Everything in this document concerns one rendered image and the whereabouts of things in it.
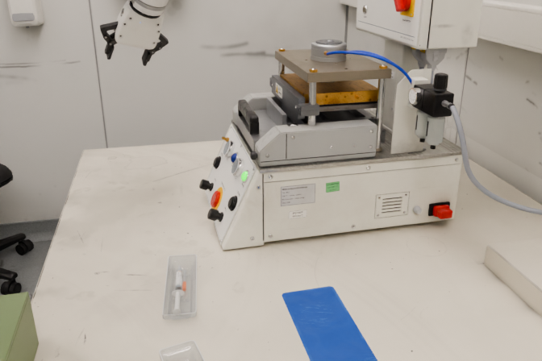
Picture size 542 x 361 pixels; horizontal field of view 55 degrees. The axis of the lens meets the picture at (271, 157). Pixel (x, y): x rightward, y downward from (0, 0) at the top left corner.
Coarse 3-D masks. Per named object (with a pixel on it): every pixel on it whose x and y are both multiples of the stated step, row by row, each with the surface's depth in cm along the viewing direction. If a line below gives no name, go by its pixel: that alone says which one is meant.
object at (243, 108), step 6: (240, 102) 120; (246, 102) 120; (240, 108) 119; (246, 108) 115; (240, 114) 123; (246, 114) 113; (252, 114) 111; (246, 120) 114; (252, 120) 110; (258, 120) 110; (252, 126) 110; (258, 126) 110; (252, 132) 110; (258, 132) 111
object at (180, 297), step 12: (168, 264) 100; (180, 264) 100; (192, 264) 100; (168, 276) 96; (180, 276) 96; (192, 276) 96; (168, 288) 93; (180, 288) 93; (192, 288) 93; (168, 300) 90; (180, 300) 90; (192, 300) 90; (168, 312) 87; (180, 312) 87; (192, 312) 87
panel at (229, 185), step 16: (224, 144) 132; (240, 144) 120; (224, 160) 128; (224, 176) 123; (240, 176) 112; (208, 192) 132; (224, 192) 119; (240, 192) 109; (224, 208) 115; (224, 224) 112
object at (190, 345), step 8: (184, 344) 79; (192, 344) 79; (160, 352) 78; (168, 352) 78; (176, 352) 78; (184, 352) 78; (192, 352) 78; (168, 360) 76; (176, 360) 76; (184, 360) 76; (192, 360) 76; (200, 360) 76
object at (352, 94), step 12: (300, 84) 116; (324, 84) 116; (336, 84) 116; (348, 84) 116; (360, 84) 116; (324, 96) 108; (336, 96) 109; (348, 96) 110; (360, 96) 110; (372, 96) 111; (324, 108) 109; (336, 108) 110; (348, 108) 111; (360, 108) 111
